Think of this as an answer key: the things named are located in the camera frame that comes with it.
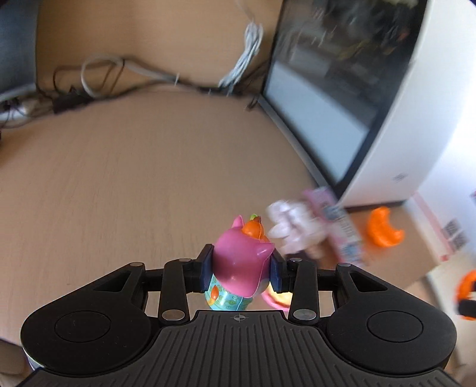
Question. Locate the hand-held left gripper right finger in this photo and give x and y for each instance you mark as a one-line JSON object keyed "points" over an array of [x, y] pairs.
{"points": [[276, 273]]}

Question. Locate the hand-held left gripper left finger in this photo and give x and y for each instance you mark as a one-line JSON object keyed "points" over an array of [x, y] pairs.
{"points": [[205, 271]]}

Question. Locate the pink and teal toy figure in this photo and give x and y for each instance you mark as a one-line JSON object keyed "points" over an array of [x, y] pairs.
{"points": [[238, 256]]}

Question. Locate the yellow toy with pink base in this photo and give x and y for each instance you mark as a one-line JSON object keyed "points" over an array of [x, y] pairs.
{"points": [[277, 297]]}

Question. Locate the white fluffy toy in bag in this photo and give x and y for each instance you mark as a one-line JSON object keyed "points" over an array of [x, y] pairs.
{"points": [[293, 227]]}

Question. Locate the pink card pack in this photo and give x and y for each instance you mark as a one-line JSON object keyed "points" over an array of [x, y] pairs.
{"points": [[342, 227]]}

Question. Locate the orange capsule half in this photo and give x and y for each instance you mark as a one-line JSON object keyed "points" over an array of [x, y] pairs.
{"points": [[466, 294], [383, 230]]}

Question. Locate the white red printed card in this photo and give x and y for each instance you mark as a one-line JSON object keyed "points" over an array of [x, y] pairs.
{"points": [[452, 230]]}

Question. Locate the white computer case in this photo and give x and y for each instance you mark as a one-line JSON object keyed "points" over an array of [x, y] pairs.
{"points": [[372, 85]]}

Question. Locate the black power adapter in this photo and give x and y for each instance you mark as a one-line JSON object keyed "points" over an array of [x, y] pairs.
{"points": [[70, 101]]}

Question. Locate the white power adapter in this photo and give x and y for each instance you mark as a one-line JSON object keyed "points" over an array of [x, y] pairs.
{"points": [[18, 108]]}

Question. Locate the black computer monitor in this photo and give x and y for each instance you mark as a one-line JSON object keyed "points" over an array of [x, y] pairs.
{"points": [[15, 44]]}

